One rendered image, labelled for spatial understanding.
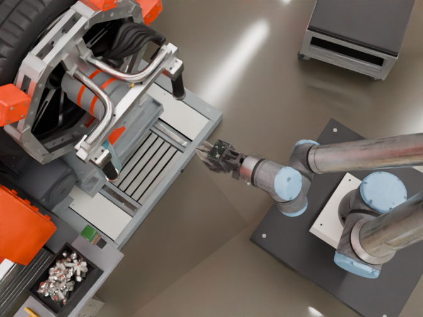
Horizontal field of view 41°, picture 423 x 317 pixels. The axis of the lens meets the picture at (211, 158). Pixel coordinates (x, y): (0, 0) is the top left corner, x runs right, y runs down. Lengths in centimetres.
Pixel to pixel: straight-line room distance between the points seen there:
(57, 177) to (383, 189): 117
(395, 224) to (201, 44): 153
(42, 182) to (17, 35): 79
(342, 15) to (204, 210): 102
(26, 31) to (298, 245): 124
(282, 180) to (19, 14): 83
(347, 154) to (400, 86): 122
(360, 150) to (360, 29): 98
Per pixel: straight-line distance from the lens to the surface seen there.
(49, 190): 220
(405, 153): 152
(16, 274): 224
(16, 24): 156
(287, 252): 216
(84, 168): 237
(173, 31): 284
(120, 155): 242
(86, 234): 184
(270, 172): 162
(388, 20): 255
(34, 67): 155
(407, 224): 153
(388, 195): 191
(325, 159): 169
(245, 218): 248
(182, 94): 182
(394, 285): 223
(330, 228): 211
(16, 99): 154
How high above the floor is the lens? 242
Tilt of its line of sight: 72 degrees down
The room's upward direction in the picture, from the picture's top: 3 degrees counter-clockwise
